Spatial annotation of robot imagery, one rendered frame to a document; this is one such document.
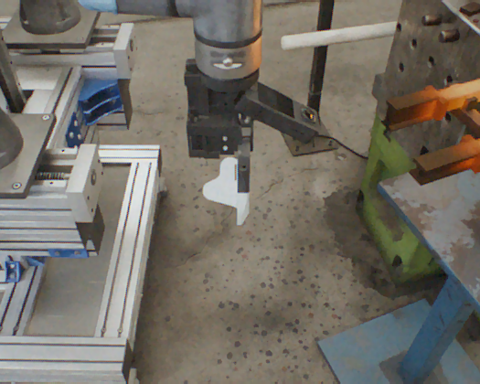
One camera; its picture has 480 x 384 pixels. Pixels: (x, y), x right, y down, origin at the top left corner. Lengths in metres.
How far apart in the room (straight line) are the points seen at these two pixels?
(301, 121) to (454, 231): 0.51
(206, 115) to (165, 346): 1.11
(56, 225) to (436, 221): 0.75
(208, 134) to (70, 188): 0.44
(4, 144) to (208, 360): 0.92
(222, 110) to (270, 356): 1.10
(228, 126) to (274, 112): 0.06
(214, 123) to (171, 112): 1.78
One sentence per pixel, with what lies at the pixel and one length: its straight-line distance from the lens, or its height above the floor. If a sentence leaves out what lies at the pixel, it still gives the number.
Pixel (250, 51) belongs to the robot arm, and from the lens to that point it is 0.55.
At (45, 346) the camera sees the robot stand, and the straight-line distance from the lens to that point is 1.45.
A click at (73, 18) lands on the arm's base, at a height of 0.84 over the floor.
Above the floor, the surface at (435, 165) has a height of 0.98.
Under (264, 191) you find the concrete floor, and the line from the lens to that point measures 1.99.
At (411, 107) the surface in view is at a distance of 0.83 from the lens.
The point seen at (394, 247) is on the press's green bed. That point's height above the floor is 0.13.
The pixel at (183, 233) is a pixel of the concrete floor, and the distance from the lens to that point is 1.86.
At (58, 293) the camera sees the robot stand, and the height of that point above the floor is 0.21.
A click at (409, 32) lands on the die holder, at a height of 0.78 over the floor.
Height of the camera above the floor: 1.46
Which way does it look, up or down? 47 degrees down
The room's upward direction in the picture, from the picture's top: straight up
